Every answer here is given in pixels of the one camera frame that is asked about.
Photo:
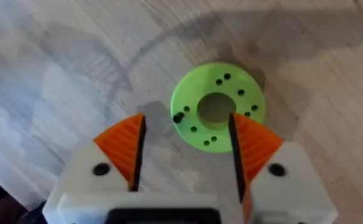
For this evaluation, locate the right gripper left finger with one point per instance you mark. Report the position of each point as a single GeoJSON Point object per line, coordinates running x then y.
{"type": "Point", "coordinates": [112, 155]}

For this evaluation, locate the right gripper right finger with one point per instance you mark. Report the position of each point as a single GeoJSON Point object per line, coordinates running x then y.
{"type": "Point", "coordinates": [271, 174]}

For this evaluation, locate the small black screw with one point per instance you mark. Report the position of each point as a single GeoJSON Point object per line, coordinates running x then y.
{"type": "Point", "coordinates": [178, 117]}

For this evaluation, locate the green disc with holes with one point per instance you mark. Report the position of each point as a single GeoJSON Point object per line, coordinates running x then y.
{"type": "Point", "coordinates": [200, 90]}

